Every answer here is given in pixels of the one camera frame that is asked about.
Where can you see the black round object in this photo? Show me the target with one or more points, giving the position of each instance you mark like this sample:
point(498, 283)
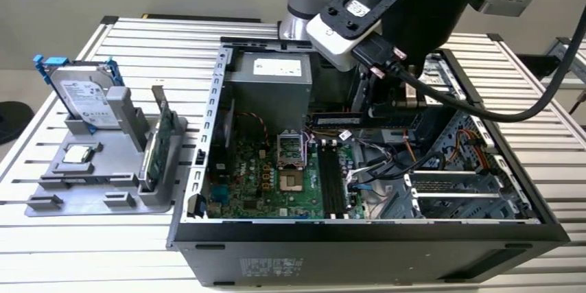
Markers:
point(13, 121)

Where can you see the aluminium frame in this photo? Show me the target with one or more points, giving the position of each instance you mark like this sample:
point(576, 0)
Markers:
point(563, 49)

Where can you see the grey power supply unit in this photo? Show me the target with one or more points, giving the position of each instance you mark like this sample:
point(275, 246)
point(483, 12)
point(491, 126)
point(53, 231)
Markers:
point(269, 97)

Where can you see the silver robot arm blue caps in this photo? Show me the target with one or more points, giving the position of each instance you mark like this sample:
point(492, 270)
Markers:
point(297, 5)

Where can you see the CPU socket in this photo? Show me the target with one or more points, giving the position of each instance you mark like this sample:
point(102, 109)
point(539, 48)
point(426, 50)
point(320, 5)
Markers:
point(291, 181)

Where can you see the silver CPU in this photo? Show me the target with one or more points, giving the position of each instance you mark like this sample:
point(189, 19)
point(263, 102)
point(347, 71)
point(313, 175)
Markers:
point(76, 155)

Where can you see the black open PC case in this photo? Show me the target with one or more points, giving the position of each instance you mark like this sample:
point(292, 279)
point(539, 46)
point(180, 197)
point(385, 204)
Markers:
point(320, 258)

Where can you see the black RAM slot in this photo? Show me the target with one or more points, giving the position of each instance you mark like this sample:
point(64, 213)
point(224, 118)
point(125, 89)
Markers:
point(324, 179)
point(329, 179)
point(336, 179)

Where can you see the grey parts rack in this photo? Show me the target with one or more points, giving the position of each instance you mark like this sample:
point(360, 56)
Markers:
point(113, 155)

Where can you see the hard disk in blue carrier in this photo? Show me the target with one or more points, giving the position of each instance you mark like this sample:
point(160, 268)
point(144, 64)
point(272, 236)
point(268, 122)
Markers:
point(84, 101)

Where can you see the green motherboard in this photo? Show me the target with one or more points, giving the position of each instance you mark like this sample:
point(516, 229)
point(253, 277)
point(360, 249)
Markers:
point(247, 183)

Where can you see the blue expansion slot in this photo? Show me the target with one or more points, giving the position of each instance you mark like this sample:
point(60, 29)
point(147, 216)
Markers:
point(219, 193)

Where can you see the graphics card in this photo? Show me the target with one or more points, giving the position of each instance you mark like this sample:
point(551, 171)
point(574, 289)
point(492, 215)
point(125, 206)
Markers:
point(160, 149)

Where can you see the RAM stick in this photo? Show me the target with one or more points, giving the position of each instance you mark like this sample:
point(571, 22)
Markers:
point(336, 120)
point(86, 180)

